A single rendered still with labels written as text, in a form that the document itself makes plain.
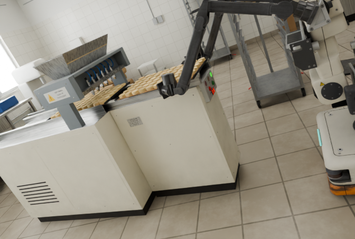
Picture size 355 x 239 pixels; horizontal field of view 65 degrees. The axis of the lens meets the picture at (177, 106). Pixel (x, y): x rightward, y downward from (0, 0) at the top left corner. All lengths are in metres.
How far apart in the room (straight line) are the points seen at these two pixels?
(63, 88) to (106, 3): 4.60
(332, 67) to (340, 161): 0.50
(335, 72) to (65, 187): 2.06
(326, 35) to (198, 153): 1.05
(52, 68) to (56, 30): 4.96
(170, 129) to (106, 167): 0.54
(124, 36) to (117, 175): 4.58
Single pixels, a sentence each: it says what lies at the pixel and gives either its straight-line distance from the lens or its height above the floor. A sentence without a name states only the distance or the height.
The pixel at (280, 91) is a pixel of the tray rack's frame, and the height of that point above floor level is 0.15.
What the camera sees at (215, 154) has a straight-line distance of 1.92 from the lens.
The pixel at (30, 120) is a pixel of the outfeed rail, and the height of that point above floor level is 0.87.
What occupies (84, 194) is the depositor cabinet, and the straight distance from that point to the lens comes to 2.43.
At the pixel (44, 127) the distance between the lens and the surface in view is 2.46.
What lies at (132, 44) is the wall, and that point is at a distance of 6.31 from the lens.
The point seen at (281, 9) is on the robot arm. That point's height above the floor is 1.12.
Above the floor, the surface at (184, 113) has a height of 0.69.
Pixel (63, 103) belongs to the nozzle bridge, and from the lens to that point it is 1.97.
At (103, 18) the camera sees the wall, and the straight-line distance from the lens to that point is 6.43.
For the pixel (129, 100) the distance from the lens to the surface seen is 1.93.
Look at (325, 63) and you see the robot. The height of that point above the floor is 0.76.
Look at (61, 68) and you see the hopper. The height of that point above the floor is 1.24.
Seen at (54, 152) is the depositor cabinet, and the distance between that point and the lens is 2.30.
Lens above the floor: 1.33
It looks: 19 degrees down
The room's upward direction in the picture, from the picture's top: 24 degrees counter-clockwise
